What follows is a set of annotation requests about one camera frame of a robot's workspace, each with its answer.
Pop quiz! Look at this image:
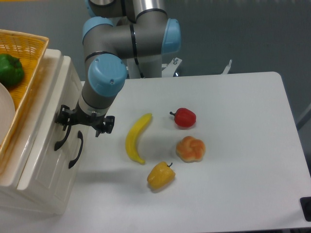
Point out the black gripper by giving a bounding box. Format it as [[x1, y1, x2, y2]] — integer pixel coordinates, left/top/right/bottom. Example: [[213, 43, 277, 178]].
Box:
[[55, 104, 115, 137]]

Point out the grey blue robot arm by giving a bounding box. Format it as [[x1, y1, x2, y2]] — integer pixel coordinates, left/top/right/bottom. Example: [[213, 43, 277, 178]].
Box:
[[56, 0, 181, 135]]

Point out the white drawer cabinet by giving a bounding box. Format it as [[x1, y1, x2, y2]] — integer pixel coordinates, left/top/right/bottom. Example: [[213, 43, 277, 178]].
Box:
[[0, 49, 86, 214]]

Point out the yellow toy banana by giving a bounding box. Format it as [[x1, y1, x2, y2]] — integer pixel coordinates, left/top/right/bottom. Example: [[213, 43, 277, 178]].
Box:
[[125, 113, 152, 165]]

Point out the white plate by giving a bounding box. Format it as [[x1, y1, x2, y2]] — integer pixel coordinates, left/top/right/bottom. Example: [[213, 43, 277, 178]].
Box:
[[0, 84, 16, 145]]

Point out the green toy bell pepper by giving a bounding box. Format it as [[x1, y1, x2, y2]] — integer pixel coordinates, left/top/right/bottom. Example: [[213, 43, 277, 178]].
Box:
[[0, 53, 24, 87]]

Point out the yellow woven basket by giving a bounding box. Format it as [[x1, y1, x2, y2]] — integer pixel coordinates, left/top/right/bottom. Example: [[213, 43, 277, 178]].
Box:
[[0, 29, 49, 168]]

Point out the yellow toy bell pepper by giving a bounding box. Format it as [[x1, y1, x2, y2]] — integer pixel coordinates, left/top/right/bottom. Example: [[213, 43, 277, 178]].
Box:
[[147, 162, 175, 190]]

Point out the red toy bell pepper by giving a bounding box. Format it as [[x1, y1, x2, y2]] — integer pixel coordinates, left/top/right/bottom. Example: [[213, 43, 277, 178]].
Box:
[[170, 108, 196, 128]]

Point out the orange toy bread roll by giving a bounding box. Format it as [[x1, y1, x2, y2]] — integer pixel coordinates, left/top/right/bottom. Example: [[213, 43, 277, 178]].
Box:
[[175, 136, 206, 163]]

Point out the black object at edge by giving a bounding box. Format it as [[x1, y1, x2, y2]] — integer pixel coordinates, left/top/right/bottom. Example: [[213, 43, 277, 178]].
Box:
[[300, 197, 311, 222]]

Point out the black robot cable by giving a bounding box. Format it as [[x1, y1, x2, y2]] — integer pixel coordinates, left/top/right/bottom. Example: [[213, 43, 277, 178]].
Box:
[[134, 57, 146, 79]]

